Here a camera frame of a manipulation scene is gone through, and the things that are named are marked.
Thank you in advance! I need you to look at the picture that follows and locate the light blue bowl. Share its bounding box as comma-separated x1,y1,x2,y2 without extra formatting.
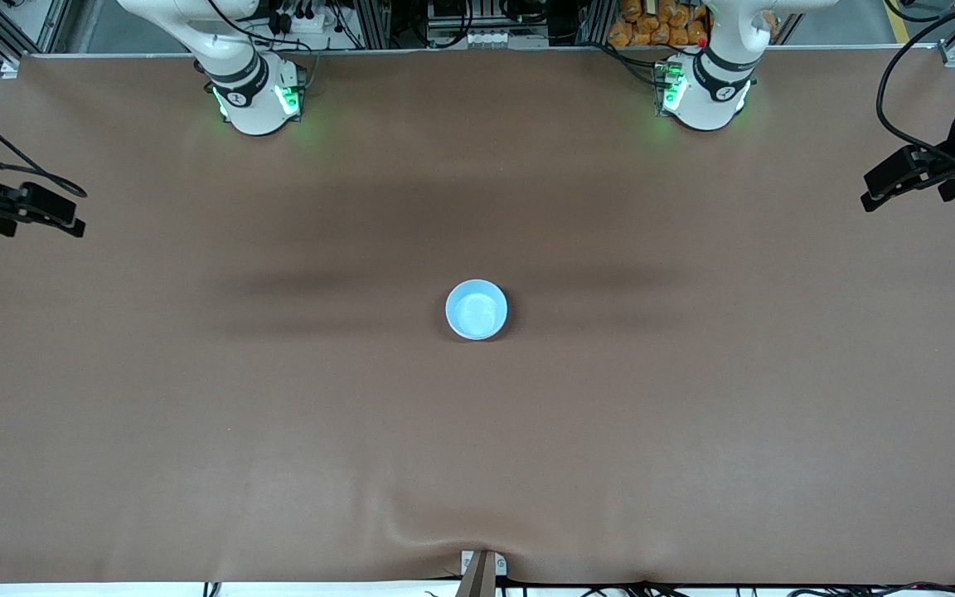
445,279,509,342

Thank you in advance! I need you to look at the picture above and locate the brown table mat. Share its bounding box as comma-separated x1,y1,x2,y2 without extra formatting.
0,48,955,586

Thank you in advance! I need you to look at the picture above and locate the white terminal block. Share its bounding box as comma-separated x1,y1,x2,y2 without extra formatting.
464,29,530,49

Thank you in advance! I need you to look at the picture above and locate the orange snack pile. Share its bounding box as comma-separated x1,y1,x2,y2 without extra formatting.
608,0,710,48

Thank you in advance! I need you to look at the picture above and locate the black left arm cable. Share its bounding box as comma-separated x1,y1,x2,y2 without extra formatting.
875,0,955,160

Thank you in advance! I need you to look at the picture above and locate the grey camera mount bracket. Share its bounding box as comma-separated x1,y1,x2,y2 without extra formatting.
459,549,508,597

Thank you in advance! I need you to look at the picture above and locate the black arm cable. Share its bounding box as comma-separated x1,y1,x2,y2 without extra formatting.
0,93,88,199
875,0,955,160

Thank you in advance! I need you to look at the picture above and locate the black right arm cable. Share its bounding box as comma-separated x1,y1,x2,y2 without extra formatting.
0,93,88,199

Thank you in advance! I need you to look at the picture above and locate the white power strip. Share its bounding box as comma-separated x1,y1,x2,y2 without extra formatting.
273,7,339,36

